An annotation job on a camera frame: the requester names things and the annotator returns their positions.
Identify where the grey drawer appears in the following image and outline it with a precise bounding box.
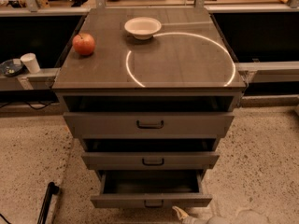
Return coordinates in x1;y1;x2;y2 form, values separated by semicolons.
82;152;220;170
64;112;234;139
91;170;212;208

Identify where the white paper cup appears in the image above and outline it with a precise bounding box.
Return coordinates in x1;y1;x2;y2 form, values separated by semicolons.
21;53;40;74

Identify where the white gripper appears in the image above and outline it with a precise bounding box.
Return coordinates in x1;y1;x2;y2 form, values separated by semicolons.
172;206;207;224

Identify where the grey middle drawer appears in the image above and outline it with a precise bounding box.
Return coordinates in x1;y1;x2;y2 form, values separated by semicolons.
82;152;220;170

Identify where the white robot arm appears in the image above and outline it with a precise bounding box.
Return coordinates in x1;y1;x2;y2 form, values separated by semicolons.
172;206;231;224

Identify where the grey drawer cabinet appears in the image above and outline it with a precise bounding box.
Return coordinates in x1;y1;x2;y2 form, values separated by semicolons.
51;7;248;210

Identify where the white paper bowl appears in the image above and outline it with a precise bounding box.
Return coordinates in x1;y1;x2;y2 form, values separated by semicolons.
124;17;162;40

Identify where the red apple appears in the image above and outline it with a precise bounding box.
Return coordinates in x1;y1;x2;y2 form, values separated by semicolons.
72;33;95;56

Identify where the grey metal rail shelf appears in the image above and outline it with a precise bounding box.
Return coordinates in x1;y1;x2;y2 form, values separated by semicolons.
0;68;60;91

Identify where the black cable under shelf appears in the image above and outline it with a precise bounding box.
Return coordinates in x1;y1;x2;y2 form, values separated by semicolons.
0;100;59;111

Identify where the black bar on floor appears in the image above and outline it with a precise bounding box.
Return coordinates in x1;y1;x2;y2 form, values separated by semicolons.
37;182;60;224

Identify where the grey top drawer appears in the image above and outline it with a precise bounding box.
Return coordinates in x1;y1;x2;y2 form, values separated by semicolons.
64;112;234;139

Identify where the dark blue plate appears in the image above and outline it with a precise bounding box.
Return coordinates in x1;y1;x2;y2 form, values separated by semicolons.
0;59;24;77

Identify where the grey bottom drawer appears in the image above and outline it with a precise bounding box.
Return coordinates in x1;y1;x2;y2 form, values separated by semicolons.
91;170;212;208

